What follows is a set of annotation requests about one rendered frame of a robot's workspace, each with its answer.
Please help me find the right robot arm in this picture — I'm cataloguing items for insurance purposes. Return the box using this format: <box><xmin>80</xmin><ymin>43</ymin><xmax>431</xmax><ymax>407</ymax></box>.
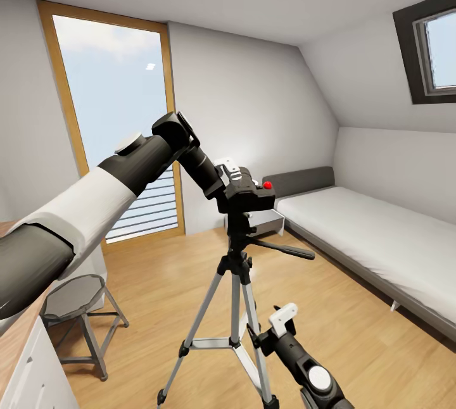
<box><xmin>246</xmin><ymin>303</ymin><xmax>355</xmax><ymax>409</ymax></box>

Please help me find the camera tripod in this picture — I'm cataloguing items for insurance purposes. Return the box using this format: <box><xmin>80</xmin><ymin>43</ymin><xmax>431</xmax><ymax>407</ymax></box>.
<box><xmin>156</xmin><ymin>211</ymin><xmax>315</xmax><ymax>409</ymax></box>

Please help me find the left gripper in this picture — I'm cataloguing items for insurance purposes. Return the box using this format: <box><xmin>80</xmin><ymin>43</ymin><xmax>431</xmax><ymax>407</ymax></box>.
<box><xmin>186</xmin><ymin>155</ymin><xmax>230</xmax><ymax>207</ymax></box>

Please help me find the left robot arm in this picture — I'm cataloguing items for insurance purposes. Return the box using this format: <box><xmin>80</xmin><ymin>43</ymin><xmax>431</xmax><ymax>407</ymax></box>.
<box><xmin>0</xmin><ymin>111</ymin><xmax>242</xmax><ymax>337</ymax></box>

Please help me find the digital camera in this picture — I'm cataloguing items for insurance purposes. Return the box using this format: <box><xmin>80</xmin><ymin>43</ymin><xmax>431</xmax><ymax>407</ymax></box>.
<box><xmin>216</xmin><ymin>165</ymin><xmax>275</xmax><ymax>215</ymax></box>

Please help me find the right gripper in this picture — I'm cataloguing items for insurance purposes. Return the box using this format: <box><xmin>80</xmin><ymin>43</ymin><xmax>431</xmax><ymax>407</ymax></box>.
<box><xmin>246</xmin><ymin>306</ymin><xmax>302</xmax><ymax>365</ymax></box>

